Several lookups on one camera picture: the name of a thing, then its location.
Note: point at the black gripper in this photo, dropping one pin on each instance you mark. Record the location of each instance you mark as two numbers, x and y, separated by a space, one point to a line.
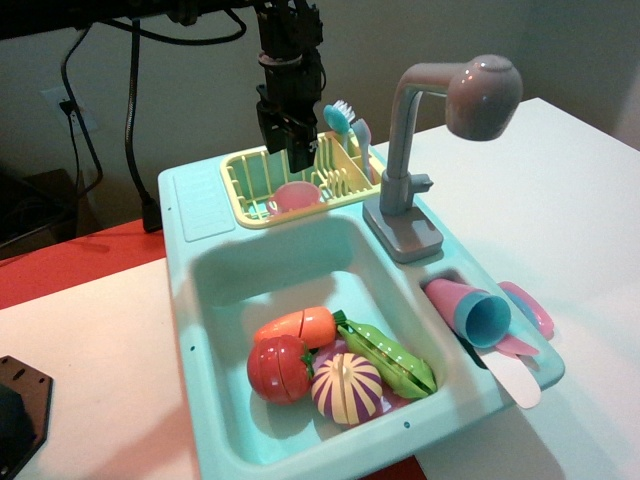
291 89

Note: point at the pink toy cup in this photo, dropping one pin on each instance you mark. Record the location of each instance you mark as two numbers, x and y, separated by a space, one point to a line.
292 196

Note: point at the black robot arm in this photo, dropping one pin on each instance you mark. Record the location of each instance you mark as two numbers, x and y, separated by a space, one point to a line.
290 33

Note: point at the yellow drying rack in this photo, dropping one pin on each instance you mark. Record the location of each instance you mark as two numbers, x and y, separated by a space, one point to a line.
252 176

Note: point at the teal toy sink unit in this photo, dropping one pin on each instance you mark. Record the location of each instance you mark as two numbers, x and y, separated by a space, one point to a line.
226 281

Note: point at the pink tumbler cup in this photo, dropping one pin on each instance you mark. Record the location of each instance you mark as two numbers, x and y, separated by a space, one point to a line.
454 301

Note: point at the blue tumbler cup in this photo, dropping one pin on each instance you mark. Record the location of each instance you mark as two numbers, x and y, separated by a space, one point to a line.
482 319

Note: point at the blue dish brush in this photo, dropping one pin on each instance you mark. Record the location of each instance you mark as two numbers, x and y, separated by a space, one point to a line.
339 116

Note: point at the light blue toy fork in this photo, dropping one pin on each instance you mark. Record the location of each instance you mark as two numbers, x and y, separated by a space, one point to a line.
362 134

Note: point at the orange toy carrot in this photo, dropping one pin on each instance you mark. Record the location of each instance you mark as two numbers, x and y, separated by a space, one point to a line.
315 326

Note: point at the grey toy faucet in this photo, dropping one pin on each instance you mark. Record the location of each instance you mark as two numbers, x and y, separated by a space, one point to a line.
481 97

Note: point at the red toy tomato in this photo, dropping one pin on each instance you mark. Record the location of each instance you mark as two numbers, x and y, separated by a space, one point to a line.
280 369

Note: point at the purple striped toy onion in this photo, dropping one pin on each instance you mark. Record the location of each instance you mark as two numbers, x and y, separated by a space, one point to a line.
347 389

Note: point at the green toy pea pod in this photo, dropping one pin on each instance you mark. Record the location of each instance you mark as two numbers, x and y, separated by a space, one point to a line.
407 375

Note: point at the blue plate at side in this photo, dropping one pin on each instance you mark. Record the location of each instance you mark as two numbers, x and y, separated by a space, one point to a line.
524 308

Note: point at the pink toy spoon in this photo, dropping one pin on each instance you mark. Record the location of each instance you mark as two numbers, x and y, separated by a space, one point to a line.
512 346

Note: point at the white toy knife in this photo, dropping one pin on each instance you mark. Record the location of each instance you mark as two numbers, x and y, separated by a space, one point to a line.
513 376

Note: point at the white wall outlet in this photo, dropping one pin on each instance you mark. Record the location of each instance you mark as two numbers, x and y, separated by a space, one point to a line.
66 112

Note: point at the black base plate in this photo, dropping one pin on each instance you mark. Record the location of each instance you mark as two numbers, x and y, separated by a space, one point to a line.
26 394

